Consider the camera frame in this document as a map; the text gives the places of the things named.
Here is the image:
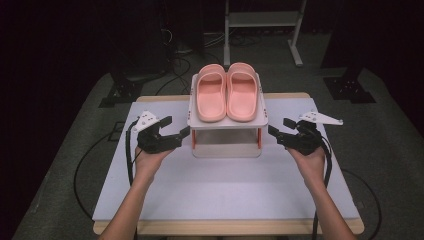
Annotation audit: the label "white metal stand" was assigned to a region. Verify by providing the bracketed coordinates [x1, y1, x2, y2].
[223, 0, 308, 68]

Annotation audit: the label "black stand base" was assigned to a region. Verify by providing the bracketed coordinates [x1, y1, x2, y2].
[98, 62, 168, 109]

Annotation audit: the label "pink rubber slipper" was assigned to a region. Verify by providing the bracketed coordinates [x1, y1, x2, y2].
[194, 63, 228, 123]
[226, 61, 260, 123]

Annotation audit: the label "tangle of black cables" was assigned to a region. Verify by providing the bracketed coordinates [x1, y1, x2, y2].
[155, 25, 228, 97]

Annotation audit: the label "right hand-held gripper black cable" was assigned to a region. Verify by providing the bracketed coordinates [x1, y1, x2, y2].
[311, 131, 334, 240]

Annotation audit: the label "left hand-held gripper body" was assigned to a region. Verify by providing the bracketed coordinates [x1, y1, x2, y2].
[132, 110, 178, 155]

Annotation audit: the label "wooden table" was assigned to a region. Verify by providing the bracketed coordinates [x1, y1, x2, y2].
[92, 92, 365, 236]

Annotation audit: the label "hand-held gripper black cable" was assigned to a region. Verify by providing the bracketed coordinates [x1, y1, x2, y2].
[311, 131, 334, 240]
[124, 118, 140, 240]

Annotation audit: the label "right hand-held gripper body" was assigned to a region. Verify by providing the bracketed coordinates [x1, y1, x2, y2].
[279, 111, 345, 157]

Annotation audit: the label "left hand-held gripper black cable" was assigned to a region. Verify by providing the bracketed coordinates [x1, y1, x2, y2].
[124, 118, 140, 240]

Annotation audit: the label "white shoe rack orange supports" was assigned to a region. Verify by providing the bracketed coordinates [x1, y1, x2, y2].
[186, 72, 270, 159]

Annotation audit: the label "black flat base plate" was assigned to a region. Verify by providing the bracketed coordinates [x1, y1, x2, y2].
[322, 75, 377, 105]

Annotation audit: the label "person's right hand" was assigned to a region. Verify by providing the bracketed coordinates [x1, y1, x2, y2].
[286, 145, 327, 194]

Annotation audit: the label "person's left hand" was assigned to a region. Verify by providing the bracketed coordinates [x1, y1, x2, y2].
[133, 146, 175, 186]

